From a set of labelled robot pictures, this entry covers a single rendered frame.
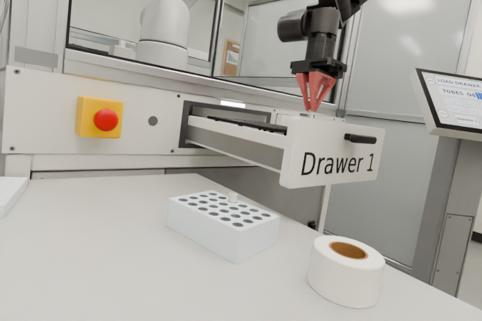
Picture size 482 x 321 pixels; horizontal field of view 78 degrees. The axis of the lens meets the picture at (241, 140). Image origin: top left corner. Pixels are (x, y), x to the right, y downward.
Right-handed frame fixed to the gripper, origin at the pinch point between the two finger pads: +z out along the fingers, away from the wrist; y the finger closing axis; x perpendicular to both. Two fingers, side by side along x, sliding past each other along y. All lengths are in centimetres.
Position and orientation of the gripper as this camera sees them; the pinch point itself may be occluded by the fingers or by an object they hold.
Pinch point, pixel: (311, 107)
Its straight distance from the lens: 64.0
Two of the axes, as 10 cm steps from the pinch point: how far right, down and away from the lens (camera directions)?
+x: 7.8, 1.0, 6.2
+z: -1.5, 9.9, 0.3
